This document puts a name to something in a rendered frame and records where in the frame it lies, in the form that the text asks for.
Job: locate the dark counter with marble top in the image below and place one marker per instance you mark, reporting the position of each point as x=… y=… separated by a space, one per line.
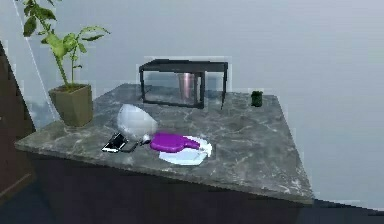
x=240 y=140

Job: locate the dark brown wooden cabinet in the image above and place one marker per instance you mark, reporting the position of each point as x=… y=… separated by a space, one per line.
x=11 y=133

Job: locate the small dark green cup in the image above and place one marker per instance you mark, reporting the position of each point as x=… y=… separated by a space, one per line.
x=256 y=98

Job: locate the clear glass bowl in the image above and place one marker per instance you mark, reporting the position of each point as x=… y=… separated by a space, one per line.
x=135 y=121

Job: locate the white plate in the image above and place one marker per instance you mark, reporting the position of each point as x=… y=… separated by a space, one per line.
x=190 y=156

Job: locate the green house plant in pot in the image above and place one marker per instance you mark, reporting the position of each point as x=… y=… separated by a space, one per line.
x=74 y=103

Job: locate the purple spray bottle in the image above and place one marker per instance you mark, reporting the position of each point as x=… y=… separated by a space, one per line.
x=170 y=142

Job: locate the silver metal cup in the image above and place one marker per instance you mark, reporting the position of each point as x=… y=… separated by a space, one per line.
x=186 y=85

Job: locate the black mobile phone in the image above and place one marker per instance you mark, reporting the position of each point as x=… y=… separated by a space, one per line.
x=115 y=143

